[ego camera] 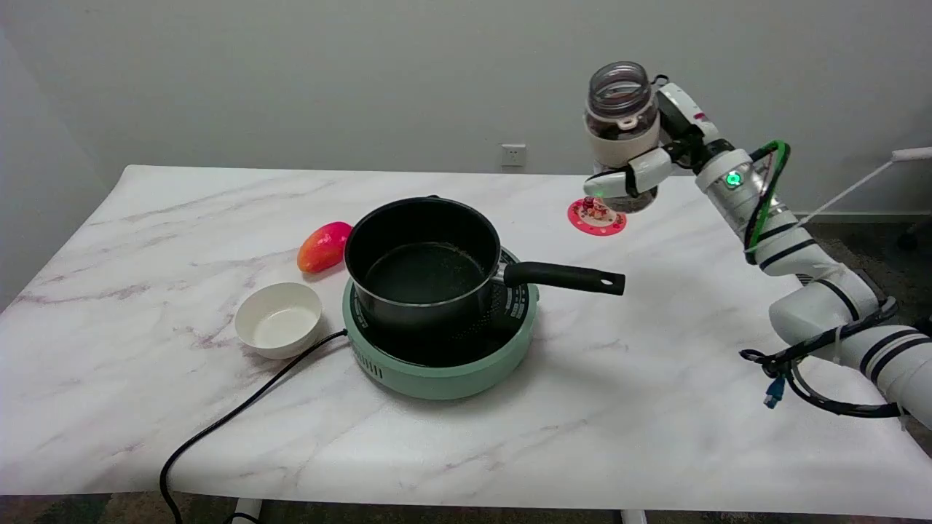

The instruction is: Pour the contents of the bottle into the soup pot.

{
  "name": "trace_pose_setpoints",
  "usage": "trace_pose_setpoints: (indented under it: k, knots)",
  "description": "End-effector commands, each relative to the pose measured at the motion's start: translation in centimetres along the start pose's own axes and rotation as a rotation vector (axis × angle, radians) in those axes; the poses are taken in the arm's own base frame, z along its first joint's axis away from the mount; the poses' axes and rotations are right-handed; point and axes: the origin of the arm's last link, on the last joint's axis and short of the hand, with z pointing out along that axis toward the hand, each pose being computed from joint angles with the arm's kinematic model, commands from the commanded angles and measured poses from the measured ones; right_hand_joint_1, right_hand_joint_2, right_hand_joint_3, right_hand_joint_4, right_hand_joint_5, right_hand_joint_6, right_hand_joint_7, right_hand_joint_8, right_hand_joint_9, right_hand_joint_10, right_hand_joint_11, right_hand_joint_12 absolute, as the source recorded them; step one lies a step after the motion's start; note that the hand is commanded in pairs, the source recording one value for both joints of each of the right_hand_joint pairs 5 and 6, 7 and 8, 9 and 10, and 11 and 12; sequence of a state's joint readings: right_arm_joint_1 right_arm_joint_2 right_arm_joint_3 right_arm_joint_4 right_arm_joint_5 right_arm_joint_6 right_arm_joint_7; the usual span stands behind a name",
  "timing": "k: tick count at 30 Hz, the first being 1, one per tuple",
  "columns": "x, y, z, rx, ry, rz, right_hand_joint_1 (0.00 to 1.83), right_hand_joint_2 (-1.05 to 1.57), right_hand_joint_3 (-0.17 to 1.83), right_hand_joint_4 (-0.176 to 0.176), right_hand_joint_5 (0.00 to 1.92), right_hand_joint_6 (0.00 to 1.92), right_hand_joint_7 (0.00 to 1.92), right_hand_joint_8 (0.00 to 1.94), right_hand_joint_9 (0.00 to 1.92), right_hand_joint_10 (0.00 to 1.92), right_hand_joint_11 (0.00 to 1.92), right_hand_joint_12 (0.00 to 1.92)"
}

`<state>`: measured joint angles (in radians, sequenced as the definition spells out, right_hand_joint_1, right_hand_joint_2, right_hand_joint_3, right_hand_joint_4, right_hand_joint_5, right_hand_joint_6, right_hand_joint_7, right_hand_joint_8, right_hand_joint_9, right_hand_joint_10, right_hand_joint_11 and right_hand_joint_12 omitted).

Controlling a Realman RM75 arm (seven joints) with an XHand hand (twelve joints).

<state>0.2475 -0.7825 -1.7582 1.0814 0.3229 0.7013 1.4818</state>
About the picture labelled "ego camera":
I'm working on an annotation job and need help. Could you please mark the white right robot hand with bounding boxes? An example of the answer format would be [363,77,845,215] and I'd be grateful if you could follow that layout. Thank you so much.
[582,75,734,199]

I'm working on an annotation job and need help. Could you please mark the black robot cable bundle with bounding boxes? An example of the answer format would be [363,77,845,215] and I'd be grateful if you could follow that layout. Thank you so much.
[740,297,932,418]

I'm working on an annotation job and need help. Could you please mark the white ceramic bowl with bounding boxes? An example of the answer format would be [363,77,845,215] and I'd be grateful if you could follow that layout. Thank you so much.
[234,282,323,360]

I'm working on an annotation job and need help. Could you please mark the black soup pot with handle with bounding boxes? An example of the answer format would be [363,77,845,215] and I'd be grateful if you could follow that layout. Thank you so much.
[344,195,626,330]

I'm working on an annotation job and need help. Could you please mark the clear glass jar with label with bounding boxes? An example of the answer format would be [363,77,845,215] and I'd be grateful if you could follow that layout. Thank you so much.
[584,61,662,214]

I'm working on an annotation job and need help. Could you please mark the green electric hot plate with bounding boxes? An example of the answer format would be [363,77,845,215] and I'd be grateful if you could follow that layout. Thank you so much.
[342,247,540,400]

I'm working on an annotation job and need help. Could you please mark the pink round coaster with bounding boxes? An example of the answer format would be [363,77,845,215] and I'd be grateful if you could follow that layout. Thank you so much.
[567,197,628,237]

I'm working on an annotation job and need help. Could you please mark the black power cord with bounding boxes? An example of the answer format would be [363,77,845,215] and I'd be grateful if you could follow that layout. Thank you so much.
[159,329,349,524]

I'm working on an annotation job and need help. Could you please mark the white rod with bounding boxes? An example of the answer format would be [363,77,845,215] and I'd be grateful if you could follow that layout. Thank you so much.
[744,147,932,254]

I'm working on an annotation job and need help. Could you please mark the red orange mango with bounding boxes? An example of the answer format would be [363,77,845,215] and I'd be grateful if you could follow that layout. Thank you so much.
[297,221,353,274]

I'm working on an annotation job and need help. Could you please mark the green robot cable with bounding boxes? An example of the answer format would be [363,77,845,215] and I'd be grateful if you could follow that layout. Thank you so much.
[743,140,791,254]

